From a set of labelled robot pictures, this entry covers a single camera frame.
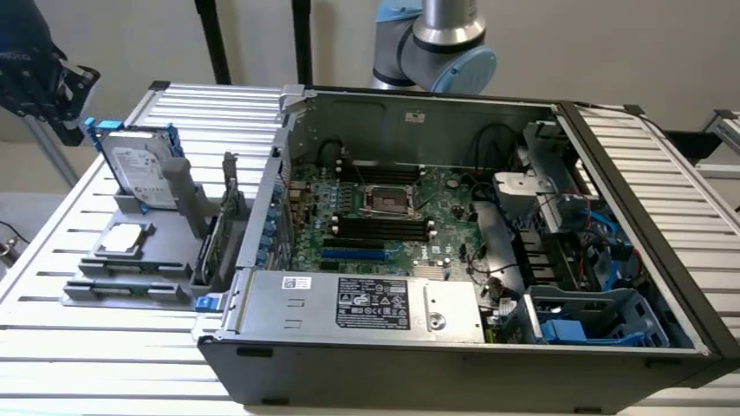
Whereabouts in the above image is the grey metal drive cage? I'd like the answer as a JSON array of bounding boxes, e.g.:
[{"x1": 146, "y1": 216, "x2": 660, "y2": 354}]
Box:
[{"x1": 492, "y1": 120, "x2": 602, "y2": 231}]

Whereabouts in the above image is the thin black cable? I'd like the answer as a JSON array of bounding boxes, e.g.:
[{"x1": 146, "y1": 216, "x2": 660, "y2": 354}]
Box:
[{"x1": 0, "y1": 219, "x2": 30, "y2": 266}]

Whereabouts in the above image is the black stand pole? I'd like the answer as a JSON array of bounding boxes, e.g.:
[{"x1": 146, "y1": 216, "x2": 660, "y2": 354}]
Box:
[
  {"x1": 290, "y1": 0, "x2": 314, "y2": 86},
  {"x1": 196, "y1": 0, "x2": 233, "y2": 86}
]

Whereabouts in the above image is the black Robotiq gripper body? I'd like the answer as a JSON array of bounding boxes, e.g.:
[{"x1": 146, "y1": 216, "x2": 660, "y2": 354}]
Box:
[{"x1": 0, "y1": 0, "x2": 72, "y2": 119}]

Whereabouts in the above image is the CPU socket with metal frame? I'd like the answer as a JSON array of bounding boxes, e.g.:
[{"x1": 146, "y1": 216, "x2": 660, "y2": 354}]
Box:
[{"x1": 352, "y1": 184, "x2": 418, "y2": 218}]

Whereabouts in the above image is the small silver heat sink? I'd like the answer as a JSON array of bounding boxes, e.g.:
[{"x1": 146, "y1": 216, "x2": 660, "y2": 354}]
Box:
[{"x1": 412, "y1": 265, "x2": 453, "y2": 283}]

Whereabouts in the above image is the black open PC case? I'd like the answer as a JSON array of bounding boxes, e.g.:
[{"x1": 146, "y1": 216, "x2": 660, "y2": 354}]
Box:
[{"x1": 190, "y1": 84, "x2": 740, "y2": 407}]

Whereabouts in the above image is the grey parts rack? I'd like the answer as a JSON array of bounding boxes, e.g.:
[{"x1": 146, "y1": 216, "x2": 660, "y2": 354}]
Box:
[{"x1": 61, "y1": 158, "x2": 256, "y2": 309}]

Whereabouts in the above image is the blue data wire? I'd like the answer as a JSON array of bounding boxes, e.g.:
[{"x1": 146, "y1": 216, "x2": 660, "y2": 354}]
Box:
[{"x1": 580, "y1": 207, "x2": 646, "y2": 278}]

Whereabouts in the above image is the blue plastic disk bay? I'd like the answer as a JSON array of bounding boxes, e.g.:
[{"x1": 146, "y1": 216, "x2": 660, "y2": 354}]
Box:
[{"x1": 518, "y1": 284, "x2": 674, "y2": 348}]

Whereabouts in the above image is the blue disk carrier frame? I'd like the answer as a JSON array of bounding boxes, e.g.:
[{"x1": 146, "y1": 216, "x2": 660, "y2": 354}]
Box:
[{"x1": 80, "y1": 117, "x2": 186, "y2": 213}]

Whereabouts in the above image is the green motherboard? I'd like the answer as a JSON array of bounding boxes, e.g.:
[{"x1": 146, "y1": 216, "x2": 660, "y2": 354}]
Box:
[{"x1": 286, "y1": 165, "x2": 492, "y2": 285}]

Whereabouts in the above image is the blue expansion slot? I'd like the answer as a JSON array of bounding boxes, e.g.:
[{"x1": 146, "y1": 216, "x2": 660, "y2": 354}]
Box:
[{"x1": 320, "y1": 248, "x2": 388, "y2": 264}]

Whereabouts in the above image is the black looped wire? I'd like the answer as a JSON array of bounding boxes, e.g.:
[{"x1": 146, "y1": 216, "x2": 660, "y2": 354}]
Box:
[{"x1": 474, "y1": 122, "x2": 525, "y2": 175}]

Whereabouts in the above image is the black RAM slot bank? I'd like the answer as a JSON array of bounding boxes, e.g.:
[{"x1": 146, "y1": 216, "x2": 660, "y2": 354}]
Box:
[
  {"x1": 344, "y1": 162, "x2": 422, "y2": 185},
  {"x1": 334, "y1": 215, "x2": 436, "y2": 243}
]

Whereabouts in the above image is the silver CPU chip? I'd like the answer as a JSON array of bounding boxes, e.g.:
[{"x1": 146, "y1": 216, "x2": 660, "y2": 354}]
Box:
[{"x1": 97, "y1": 223, "x2": 156, "y2": 257}]

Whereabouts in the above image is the short black wire pair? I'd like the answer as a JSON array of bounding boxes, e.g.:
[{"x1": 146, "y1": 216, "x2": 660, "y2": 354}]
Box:
[{"x1": 314, "y1": 138, "x2": 344, "y2": 168}]

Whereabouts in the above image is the silver hard disk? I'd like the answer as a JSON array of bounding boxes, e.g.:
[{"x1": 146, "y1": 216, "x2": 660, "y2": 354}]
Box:
[{"x1": 98, "y1": 131, "x2": 178, "y2": 211}]

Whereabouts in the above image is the green graphics card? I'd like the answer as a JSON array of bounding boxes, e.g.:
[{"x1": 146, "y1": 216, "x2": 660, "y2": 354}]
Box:
[{"x1": 194, "y1": 151, "x2": 245, "y2": 288}]

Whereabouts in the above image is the black expansion slot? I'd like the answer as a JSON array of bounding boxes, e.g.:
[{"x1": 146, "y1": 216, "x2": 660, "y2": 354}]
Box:
[{"x1": 320, "y1": 237, "x2": 388, "y2": 250}]

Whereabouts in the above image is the green RAM stick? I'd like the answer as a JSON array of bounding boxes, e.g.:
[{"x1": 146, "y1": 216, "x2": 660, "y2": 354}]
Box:
[
  {"x1": 80, "y1": 257, "x2": 193, "y2": 278},
  {"x1": 65, "y1": 280, "x2": 190, "y2": 302}
]

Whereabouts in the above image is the grey tripod leg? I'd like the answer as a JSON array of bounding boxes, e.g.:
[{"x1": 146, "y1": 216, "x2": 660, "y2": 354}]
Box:
[{"x1": 21, "y1": 115, "x2": 81, "y2": 188}]

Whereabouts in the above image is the silver power supply unit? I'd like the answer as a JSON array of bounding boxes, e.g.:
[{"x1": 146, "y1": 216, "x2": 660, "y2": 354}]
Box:
[{"x1": 213, "y1": 269, "x2": 485, "y2": 346}]

